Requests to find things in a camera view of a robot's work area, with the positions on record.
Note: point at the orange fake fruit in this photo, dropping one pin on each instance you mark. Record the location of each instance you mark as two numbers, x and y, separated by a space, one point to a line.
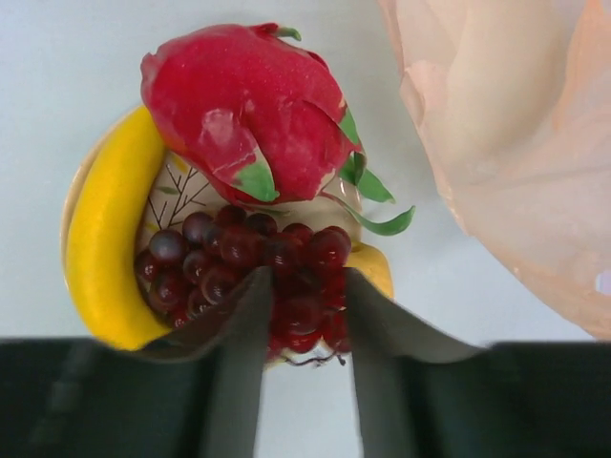
373 264

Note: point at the translucent banana-print plastic bag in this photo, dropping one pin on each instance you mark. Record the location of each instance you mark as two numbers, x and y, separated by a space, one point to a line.
511 101

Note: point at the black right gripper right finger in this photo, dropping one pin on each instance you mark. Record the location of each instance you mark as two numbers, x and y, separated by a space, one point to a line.
422 393

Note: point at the dark red fake fruit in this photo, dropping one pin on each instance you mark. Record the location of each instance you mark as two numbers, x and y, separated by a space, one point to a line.
189 273

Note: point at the yellow fake banana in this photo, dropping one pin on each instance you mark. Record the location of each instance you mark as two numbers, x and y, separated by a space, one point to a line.
102 236

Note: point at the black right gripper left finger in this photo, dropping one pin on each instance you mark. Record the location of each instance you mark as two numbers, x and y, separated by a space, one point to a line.
194 392

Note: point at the cream plate with leaf motif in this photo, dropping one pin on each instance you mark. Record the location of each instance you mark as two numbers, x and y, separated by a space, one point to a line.
178 190

